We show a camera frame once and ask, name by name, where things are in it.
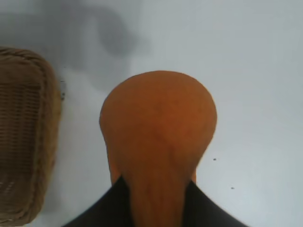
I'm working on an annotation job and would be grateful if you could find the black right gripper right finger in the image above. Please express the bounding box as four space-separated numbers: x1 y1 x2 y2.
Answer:
184 180 252 227

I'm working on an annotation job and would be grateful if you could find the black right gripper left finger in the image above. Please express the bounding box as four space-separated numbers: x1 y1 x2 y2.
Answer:
62 175 134 227

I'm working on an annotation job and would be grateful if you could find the brown woven wicker basket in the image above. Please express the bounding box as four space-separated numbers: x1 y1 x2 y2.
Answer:
0 46 63 224

